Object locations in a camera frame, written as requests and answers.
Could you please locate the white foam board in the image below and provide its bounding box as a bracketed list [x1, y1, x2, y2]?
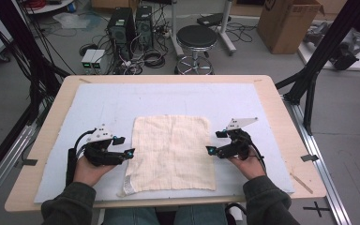
[34, 82, 295, 204]

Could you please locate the black round stool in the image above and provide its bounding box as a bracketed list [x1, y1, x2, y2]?
[174, 24, 218, 75]

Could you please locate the clear plastic bag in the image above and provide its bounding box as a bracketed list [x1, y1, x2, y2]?
[52, 12, 92, 31]

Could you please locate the coiled black cable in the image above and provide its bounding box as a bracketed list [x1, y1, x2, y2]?
[142, 49, 167, 69]

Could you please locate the person's right leg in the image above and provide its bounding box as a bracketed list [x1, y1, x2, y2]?
[173, 204, 230, 225]

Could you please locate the black metal frame stand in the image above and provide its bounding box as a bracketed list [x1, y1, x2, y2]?
[275, 0, 360, 136]

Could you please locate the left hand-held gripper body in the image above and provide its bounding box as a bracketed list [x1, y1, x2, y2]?
[83, 124, 128, 167]

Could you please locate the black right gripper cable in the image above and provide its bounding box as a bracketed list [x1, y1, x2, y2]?
[249, 142, 268, 175]

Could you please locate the white power supply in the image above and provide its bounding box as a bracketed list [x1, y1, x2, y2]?
[91, 50, 108, 75]
[81, 49, 97, 75]

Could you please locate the cardboard box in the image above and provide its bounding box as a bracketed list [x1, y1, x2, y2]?
[257, 0, 325, 55]

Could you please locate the person's right hand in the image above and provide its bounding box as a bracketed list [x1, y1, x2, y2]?
[229, 146, 266, 181]

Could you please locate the white board with grey device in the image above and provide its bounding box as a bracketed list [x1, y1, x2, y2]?
[297, 21, 360, 73]

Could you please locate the aluminium rail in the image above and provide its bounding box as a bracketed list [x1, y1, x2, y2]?
[282, 95, 353, 225]
[0, 124, 39, 215]

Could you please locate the large black computer tower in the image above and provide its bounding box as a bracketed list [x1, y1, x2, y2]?
[107, 7, 136, 62]

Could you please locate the black flat case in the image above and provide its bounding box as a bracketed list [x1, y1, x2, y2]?
[196, 12, 233, 28]

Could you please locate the person's left hand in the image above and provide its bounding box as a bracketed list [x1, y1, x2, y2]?
[73, 155, 116, 188]

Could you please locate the black metal frame with cables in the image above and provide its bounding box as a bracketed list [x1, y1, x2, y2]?
[0, 0, 71, 126]

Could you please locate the person's left leg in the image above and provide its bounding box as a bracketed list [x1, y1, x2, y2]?
[102, 207, 158, 225]

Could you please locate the person's leg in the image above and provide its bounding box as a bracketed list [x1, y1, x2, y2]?
[102, 207, 158, 225]
[173, 204, 230, 225]

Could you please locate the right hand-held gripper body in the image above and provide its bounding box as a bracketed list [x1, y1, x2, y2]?
[217, 117, 260, 161]

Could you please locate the cream cloth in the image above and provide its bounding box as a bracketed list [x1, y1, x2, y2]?
[116, 114, 218, 199]

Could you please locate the slim black computer tower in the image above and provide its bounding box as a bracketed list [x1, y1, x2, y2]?
[135, 5, 155, 52]

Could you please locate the white round table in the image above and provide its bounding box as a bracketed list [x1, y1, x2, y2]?
[23, 0, 76, 15]

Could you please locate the thin wooden stick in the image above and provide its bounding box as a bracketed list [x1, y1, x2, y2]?
[289, 172, 314, 195]

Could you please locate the white metal desk leg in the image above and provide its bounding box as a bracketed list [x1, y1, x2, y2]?
[169, 0, 186, 60]
[217, 0, 237, 56]

